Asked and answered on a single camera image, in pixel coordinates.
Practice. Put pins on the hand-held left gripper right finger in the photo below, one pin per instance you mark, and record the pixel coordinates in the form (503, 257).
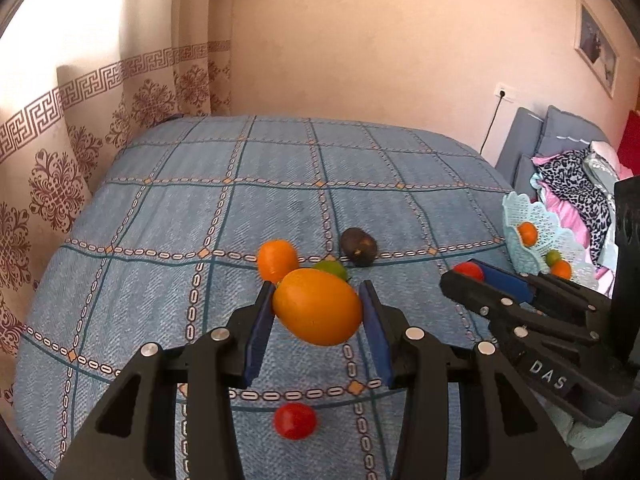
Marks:
(375, 332)

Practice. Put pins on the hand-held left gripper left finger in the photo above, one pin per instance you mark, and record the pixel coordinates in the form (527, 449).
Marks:
(260, 332)

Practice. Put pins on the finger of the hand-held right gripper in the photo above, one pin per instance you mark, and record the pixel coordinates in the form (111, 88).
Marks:
(475, 295)
(502, 280)

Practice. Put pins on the red tomato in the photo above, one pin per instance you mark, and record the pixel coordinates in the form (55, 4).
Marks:
(295, 420)
(467, 271)

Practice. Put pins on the large mandarin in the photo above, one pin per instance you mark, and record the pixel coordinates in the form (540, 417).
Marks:
(527, 233)

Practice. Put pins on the small round green fruit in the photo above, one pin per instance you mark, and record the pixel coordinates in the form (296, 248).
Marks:
(552, 257)

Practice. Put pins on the small mandarin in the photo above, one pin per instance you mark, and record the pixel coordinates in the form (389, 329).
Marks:
(562, 270)

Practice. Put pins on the smooth orange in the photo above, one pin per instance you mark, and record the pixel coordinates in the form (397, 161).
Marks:
(317, 307)
(275, 260)

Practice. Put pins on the light blue plastic lattice basket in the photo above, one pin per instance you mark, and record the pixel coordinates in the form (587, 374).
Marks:
(520, 210)

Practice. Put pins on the green tomato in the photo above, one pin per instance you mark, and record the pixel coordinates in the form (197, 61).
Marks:
(334, 268)

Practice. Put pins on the dark brown fruit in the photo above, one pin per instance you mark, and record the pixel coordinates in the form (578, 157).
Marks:
(359, 246)

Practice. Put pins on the pale green cloth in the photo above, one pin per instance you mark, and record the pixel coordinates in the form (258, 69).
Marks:
(585, 437)

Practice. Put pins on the pile of clothes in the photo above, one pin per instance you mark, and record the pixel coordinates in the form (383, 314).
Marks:
(567, 212)

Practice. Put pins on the light blue cloth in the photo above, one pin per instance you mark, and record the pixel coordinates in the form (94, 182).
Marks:
(537, 182)

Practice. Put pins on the leopard print cloth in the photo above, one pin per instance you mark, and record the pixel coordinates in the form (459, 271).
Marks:
(575, 180)

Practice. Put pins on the blue checked bedspread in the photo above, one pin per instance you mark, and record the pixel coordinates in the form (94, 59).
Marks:
(200, 220)

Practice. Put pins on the grey green cloth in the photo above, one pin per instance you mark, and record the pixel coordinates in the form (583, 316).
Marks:
(600, 170)

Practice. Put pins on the grey sofa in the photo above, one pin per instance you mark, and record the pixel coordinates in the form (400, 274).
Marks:
(560, 125)

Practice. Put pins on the beige patterned curtain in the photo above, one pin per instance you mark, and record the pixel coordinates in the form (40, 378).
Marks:
(60, 185)

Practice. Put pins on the white wall socket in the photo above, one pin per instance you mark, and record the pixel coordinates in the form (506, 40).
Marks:
(505, 92)

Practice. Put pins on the red wall hanging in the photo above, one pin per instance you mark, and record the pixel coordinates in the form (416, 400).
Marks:
(631, 135)

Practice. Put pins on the framed wall picture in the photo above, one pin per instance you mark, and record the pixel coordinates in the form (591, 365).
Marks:
(595, 45)

